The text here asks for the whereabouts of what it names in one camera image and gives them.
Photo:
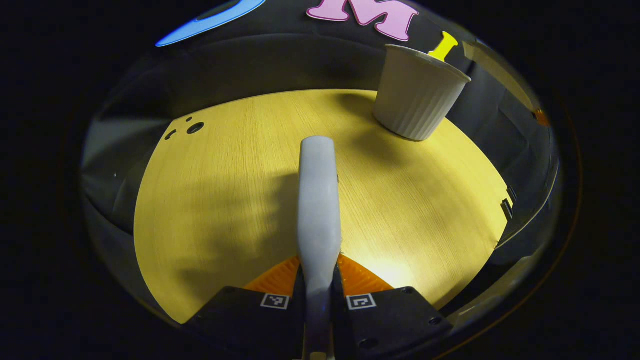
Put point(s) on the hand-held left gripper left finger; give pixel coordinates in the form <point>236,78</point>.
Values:
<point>245,320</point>

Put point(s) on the wooden desktop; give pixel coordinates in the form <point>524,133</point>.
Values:
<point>225,200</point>

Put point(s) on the white ribbed garbage bin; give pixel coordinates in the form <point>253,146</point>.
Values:
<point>417,95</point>

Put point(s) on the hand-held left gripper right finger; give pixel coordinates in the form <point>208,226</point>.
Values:
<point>395,320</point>

